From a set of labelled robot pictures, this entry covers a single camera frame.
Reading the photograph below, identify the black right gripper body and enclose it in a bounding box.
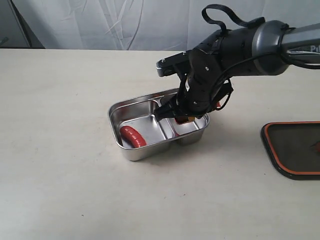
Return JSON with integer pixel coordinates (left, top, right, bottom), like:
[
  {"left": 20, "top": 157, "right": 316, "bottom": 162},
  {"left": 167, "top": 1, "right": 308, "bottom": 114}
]
[{"left": 153, "top": 48, "right": 234, "bottom": 121}]

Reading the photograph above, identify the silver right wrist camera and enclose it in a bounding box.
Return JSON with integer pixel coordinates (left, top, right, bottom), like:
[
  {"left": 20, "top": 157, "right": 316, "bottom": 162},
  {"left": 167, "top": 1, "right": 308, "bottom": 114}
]
[{"left": 156, "top": 50, "right": 191, "bottom": 77}]

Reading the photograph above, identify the stainless steel lunch box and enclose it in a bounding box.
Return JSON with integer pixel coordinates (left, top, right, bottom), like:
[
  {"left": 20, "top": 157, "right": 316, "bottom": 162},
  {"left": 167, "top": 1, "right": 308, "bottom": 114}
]
[{"left": 108, "top": 88, "right": 210, "bottom": 161}]

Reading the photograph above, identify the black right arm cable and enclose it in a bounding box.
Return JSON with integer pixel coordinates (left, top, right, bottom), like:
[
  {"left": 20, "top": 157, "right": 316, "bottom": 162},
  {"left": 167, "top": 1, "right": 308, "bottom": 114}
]
[{"left": 201, "top": 4, "right": 320, "bottom": 111}]

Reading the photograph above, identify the yellow toy cheese wedge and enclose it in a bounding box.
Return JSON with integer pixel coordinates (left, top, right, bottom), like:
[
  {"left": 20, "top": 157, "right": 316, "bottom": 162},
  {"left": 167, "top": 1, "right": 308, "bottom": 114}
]
[{"left": 174, "top": 116, "right": 195, "bottom": 125}]

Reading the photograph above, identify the dark transparent lunch box lid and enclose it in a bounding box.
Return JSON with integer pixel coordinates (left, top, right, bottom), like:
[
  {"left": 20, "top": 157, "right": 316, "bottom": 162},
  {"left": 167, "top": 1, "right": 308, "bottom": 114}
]
[{"left": 260, "top": 121, "right": 320, "bottom": 181}]

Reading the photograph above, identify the red toy sausage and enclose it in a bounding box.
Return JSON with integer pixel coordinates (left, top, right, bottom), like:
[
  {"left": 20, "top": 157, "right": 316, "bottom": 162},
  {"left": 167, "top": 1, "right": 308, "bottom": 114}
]
[{"left": 119, "top": 125, "right": 147, "bottom": 148}]

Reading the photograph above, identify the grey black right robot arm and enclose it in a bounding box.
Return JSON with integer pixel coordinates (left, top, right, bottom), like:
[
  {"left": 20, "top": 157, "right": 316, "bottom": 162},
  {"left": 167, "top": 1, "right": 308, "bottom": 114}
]
[{"left": 154, "top": 20, "right": 320, "bottom": 123}]

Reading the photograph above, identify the grey backdrop curtain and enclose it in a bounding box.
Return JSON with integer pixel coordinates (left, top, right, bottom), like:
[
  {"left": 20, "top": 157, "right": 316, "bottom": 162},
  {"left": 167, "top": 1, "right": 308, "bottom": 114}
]
[{"left": 0, "top": 0, "right": 320, "bottom": 52}]

